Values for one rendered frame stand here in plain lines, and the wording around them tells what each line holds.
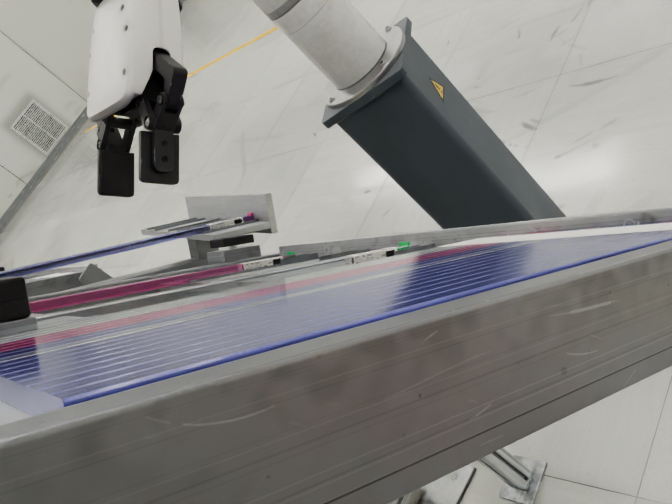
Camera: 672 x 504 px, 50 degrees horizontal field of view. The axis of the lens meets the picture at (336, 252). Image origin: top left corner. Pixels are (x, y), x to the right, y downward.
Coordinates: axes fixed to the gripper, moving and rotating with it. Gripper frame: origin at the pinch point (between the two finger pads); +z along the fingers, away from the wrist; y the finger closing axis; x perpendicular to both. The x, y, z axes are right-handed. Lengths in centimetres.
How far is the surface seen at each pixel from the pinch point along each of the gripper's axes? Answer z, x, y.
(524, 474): 45, 90, -32
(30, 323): 11.5, -10.2, 7.6
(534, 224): 3.4, 33.5, 14.8
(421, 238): 3.7, 33.6, -0.6
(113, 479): 14.6, -15.9, 38.1
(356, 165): -38, 149, -155
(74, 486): 14.6, -16.9, 38.0
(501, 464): 42, 84, -32
